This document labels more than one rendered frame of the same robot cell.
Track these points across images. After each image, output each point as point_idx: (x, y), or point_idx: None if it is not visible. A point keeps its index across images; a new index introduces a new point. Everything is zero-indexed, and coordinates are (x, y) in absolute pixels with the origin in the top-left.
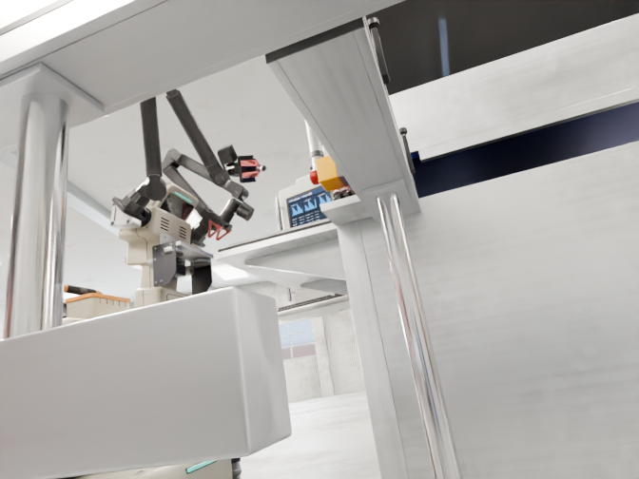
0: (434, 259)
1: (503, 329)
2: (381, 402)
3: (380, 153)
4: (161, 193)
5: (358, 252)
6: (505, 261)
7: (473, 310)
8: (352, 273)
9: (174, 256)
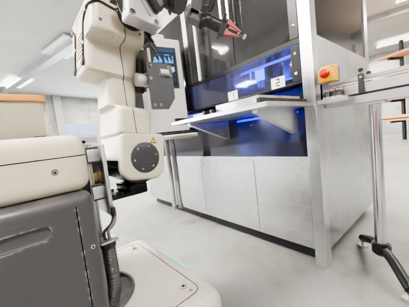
0: (335, 131)
1: (344, 162)
2: (325, 195)
3: None
4: (182, 8)
5: (321, 122)
6: (346, 136)
7: (341, 155)
8: (319, 133)
9: (172, 81)
